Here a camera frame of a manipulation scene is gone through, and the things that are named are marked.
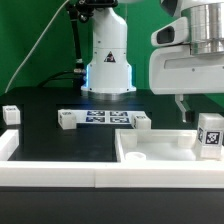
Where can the white U-shaped obstacle wall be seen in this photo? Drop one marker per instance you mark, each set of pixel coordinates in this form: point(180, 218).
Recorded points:
point(156, 174)

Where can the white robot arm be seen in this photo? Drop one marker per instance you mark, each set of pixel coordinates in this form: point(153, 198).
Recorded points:
point(108, 74)

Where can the white square table top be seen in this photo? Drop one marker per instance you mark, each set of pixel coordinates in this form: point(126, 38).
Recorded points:
point(134, 145)

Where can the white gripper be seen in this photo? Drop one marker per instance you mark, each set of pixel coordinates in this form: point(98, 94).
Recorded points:
point(174, 70)

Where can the tag marker sheet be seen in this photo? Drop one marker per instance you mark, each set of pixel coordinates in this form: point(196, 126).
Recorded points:
point(103, 116)

